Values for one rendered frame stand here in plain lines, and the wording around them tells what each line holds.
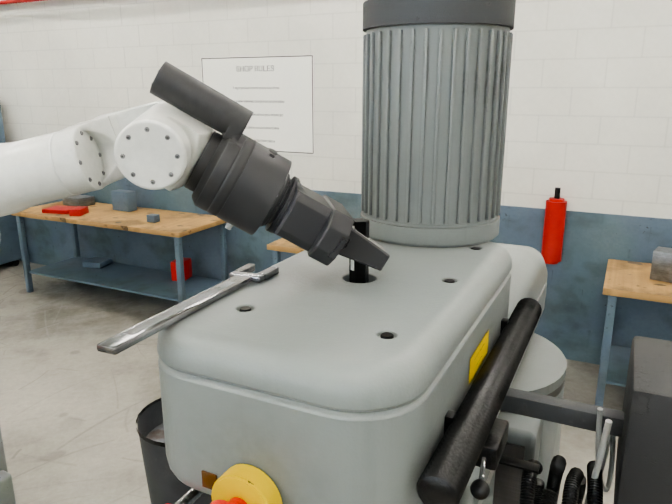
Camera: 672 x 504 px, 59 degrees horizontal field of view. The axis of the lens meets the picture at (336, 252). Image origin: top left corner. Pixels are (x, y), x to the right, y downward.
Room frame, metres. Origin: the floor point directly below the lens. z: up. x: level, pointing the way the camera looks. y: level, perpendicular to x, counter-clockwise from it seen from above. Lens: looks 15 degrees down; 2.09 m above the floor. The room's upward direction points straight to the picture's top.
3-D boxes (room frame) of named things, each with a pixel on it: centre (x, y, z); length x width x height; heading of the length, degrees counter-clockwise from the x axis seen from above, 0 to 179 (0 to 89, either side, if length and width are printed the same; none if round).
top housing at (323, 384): (0.65, -0.03, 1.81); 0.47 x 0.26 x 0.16; 154
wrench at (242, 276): (0.54, 0.13, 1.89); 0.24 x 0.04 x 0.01; 156
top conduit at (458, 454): (0.60, -0.17, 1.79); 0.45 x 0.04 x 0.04; 154
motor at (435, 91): (0.86, -0.14, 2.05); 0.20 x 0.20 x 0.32
